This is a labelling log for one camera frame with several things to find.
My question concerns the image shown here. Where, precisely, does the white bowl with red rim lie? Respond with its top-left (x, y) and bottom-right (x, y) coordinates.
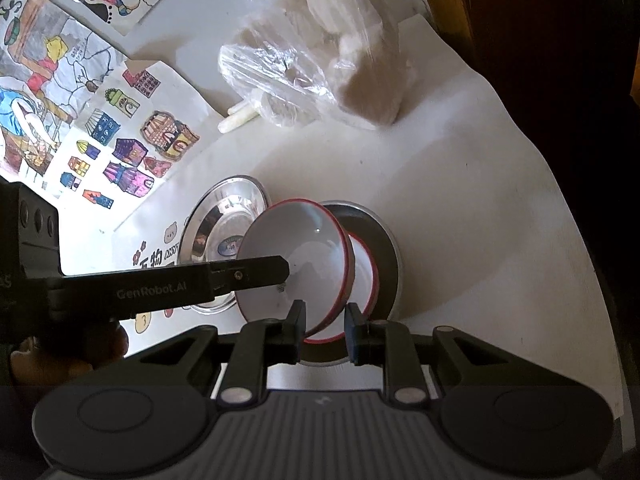
top-left (235, 199), bottom-right (357, 345)
top-left (304, 232), bottom-right (380, 346)

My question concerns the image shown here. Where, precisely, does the labelled steel plate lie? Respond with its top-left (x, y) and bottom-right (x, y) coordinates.
top-left (179, 175), bottom-right (271, 317)

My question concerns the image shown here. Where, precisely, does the cartoon figures drawing sheet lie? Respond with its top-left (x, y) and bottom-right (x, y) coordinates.
top-left (0, 0), bottom-right (128, 186)

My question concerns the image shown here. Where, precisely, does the clear plastic bag of white lumps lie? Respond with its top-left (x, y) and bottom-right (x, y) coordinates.
top-left (219, 0), bottom-right (418, 131)

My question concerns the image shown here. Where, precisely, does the house drawings paper sheet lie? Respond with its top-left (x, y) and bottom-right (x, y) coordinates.
top-left (47, 60), bottom-right (207, 211)

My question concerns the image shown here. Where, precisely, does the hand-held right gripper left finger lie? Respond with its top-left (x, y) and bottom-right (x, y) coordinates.
top-left (134, 300), bottom-right (307, 406)

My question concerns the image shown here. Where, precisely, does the person's left hand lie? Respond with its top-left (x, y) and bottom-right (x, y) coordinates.
top-left (7, 326), bottom-right (130, 388)

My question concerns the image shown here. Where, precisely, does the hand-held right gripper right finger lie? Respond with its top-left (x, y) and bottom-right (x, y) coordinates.
top-left (345, 302), bottom-right (512, 406)

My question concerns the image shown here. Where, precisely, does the white stick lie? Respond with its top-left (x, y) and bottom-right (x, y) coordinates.
top-left (218, 108), bottom-right (259, 134)
top-left (227, 98), bottom-right (262, 117)

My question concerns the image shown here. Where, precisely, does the steel bowl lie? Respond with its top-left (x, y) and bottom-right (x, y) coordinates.
top-left (300, 200), bottom-right (403, 368)

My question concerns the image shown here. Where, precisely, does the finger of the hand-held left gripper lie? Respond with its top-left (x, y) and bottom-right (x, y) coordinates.
top-left (208, 255), bottom-right (292, 302)

